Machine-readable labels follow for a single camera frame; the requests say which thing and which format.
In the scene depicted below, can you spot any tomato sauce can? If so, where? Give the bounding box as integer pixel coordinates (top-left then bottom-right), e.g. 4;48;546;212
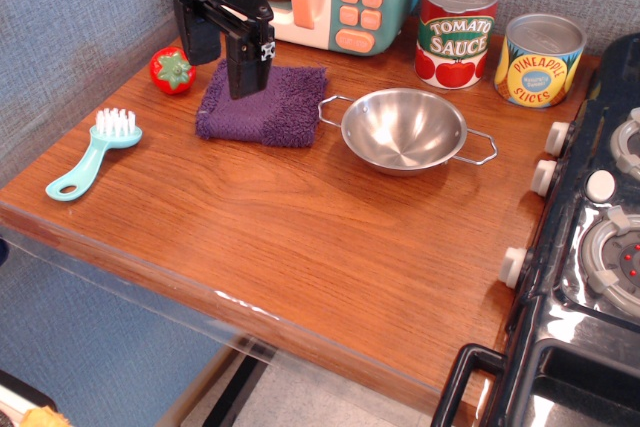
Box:
414;0;499;90

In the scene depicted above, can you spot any black toy stove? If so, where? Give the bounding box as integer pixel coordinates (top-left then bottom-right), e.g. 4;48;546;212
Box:
432;34;639;426

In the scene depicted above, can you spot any teal dish brush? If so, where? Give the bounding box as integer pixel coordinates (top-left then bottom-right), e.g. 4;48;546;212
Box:
45;108;143;202

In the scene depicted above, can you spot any stainless steel pot with handles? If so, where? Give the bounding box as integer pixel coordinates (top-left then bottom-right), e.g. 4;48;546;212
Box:
317;88;498;176

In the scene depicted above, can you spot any red toy strawberry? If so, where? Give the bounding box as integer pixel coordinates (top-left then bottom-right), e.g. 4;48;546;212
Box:
149;46;196;95

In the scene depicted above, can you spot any yellow object in corner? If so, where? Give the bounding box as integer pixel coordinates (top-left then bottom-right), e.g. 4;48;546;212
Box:
20;406;71;427

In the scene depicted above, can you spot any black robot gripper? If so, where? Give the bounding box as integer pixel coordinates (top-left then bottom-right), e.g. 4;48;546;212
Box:
173;0;276;99

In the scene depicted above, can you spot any pineapple slices can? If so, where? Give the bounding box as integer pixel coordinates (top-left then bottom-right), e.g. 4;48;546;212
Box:
494;13;587;108

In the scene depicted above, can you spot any purple cloth napkin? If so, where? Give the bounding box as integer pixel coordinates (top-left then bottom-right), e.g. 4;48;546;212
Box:
195;60;328;148

